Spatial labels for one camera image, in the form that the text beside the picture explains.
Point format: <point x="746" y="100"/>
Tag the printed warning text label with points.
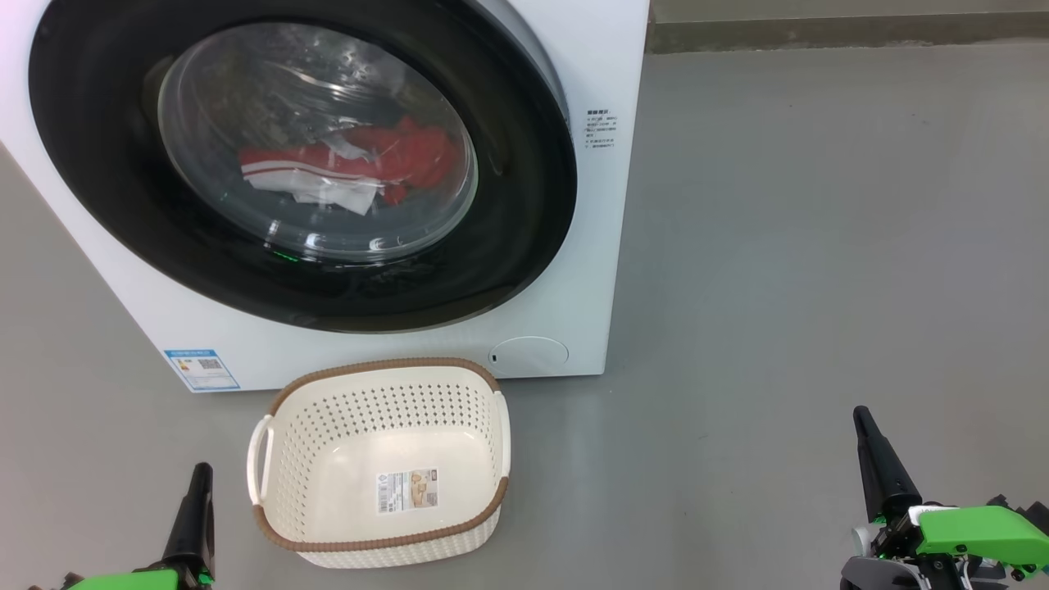
<point x="601" y="129"/>

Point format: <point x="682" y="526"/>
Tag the white washing machine body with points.
<point x="598" y="246"/>

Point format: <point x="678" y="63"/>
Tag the printed label sticker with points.
<point x="407" y="490"/>

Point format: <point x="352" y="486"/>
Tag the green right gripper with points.
<point x="975" y="533"/>

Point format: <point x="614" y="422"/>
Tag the round white filter cover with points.
<point x="531" y="354"/>

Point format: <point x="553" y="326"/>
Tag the cream perforated laundry basket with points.
<point x="377" y="418"/>

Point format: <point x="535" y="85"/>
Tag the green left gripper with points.
<point x="123" y="581"/>

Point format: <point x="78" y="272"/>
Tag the blue energy label sticker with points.
<point x="201" y="369"/>

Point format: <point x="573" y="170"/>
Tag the red and white garment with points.
<point x="418" y="152"/>

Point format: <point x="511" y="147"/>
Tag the washing machine door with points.
<point x="98" y="164"/>

